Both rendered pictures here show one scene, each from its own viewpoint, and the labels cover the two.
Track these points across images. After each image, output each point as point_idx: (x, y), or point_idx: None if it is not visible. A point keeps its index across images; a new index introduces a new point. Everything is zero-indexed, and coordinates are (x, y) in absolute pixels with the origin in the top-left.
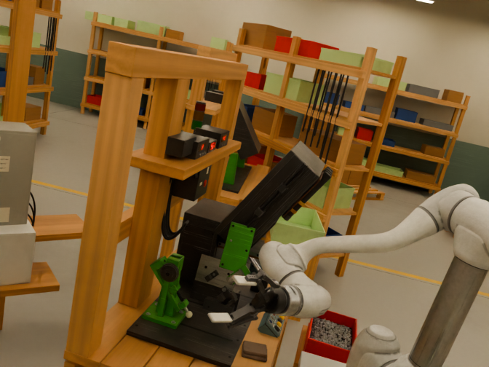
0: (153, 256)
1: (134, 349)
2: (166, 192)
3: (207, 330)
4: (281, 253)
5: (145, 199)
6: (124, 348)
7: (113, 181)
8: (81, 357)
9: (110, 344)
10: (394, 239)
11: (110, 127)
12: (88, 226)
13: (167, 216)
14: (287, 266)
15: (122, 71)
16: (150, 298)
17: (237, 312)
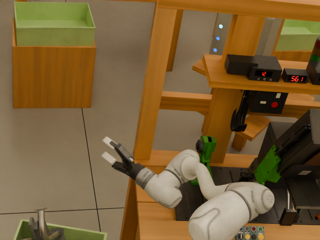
0: (222, 136)
1: (158, 174)
2: (235, 95)
3: (205, 200)
4: (178, 157)
5: (215, 92)
6: (155, 169)
7: (149, 65)
8: (134, 156)
9: (154, 163)
10: (205, 191)
11: (153, 32)
12: (144, 85)
13: (241, 114)
14: (171, 165)
15: (157, 2)
16: (218, 165)
17: (119, 163)
